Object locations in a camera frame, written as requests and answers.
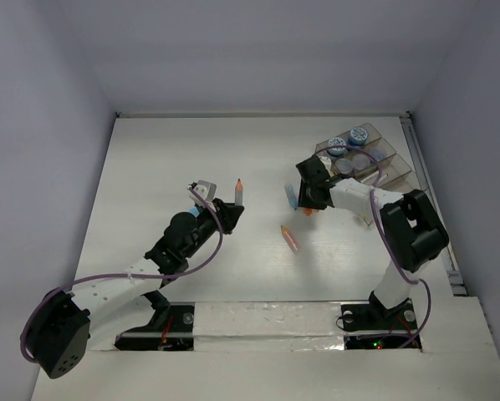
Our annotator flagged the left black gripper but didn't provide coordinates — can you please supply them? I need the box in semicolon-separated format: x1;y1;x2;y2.
181;198;242;258

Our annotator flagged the blue pencil shaped highlighter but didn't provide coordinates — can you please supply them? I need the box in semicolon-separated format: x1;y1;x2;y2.
284;183;298;210

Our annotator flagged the clear pencil shaped eraser case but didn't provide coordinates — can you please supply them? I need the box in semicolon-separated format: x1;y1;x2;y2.
234;179;243;206

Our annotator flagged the blue eraser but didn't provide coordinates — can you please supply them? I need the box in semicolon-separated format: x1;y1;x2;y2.
189;206;202;217

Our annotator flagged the pink pencil shaped highlighter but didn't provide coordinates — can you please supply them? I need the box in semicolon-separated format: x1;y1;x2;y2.
280;225;300;254

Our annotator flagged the blue lidded jar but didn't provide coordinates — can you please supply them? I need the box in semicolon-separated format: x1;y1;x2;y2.
347;126;369;147
326;136;348;158

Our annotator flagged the clear purple clip jar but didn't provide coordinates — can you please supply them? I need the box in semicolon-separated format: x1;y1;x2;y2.
351;154;371;171

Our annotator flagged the red capped white marker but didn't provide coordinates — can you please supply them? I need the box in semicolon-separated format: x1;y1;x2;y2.
360;171;389;185

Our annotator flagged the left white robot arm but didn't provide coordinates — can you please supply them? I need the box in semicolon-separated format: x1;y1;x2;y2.
20;198;245;378

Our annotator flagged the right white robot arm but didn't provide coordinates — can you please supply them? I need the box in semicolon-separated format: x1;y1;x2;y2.
296;155;449;327

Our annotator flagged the clear tiered organizer box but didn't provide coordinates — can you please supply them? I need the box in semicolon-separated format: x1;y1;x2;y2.
314;122;430;226

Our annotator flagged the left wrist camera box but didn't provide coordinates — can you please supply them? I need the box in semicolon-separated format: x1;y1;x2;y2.
187;180;217;208

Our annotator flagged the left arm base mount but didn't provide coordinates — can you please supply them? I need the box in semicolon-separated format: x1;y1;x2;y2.
114;292;195;352

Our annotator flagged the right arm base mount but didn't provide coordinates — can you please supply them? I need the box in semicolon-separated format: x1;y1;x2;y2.
335;294;422;351

